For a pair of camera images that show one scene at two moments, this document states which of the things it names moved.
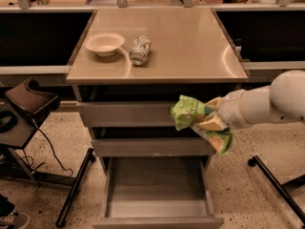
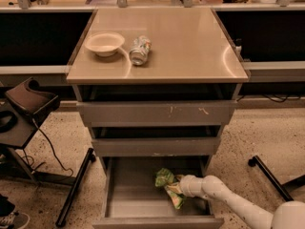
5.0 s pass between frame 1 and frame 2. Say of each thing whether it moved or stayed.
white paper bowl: stayed
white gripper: moved
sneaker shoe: stayed
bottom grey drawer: stayed
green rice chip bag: moved
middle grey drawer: stayed
